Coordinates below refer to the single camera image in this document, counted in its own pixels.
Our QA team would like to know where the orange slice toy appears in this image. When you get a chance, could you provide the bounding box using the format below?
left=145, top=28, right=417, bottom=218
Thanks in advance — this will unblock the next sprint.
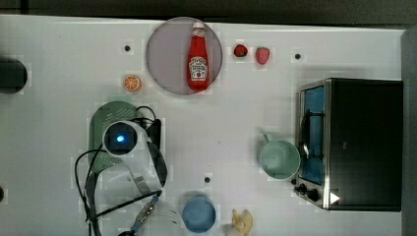
left=123, top=75, right=143, bottom=91

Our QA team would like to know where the dark grey cup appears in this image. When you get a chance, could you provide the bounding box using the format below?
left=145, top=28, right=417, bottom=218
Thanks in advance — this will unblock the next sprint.
left=0, top=58, right=28, bottom=94

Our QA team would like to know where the light red strawberry toy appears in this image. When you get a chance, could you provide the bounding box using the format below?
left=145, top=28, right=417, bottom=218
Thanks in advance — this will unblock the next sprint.
left=256, top=47, right=270, bottom=65

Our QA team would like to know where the red ketchup bottle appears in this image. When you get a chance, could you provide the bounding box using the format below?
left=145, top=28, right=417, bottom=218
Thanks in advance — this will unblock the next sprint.
left=187, top=22, right=209, bottom=91

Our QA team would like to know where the mint green plastic strainer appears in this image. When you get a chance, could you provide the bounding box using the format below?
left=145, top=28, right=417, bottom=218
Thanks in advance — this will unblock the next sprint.
left=89, top=94, right=143, bottom=173

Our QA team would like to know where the peeled banana toy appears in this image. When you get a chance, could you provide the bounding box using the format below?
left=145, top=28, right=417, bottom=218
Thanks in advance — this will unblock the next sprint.
left=225, top=209, right=253, bottom=236

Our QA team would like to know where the blue cup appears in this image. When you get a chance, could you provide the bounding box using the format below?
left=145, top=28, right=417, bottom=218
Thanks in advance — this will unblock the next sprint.
left=182, top=196, right=216, bottom=233

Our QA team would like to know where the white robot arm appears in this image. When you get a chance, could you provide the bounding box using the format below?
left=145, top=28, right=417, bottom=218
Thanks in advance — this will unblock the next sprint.
left=86, top=121, right=186, bottom=236

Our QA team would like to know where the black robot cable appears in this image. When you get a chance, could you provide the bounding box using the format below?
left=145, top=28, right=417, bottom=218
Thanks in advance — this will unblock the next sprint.
left=74, top=105, right=163, bottom=236

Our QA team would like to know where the black silver toaster oven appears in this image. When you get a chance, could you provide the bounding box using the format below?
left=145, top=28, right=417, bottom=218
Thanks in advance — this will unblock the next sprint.
left=291, top=78, right=403, bottom=211

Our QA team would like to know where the mint green mug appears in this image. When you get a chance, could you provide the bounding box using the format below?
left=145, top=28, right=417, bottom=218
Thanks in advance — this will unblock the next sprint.
left=258, top=134, right=301, bottom=180

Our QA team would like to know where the grey round plate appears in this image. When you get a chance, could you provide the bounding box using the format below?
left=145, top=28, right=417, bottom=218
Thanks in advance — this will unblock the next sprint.
left=146, top=17, right=223, bottom=95

